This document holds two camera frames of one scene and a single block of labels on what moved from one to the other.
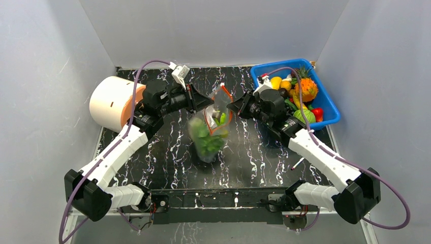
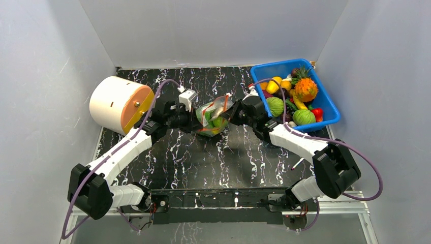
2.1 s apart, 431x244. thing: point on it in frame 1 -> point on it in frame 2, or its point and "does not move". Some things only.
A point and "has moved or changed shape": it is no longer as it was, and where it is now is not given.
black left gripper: x=199 y=101 -> x=193 y=125
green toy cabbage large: x=309 y=116 does not move
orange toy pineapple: x=308 y=88 does not move
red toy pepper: x=318 y=113 does not move
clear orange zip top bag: x=208 y=131 has moved or changed shape
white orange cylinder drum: x=112 y=100 does not move
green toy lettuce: x=207 y=145 -> x=207 y=116
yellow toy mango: x=275 y=82 does not move
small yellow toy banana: x=297 y=100 does not move
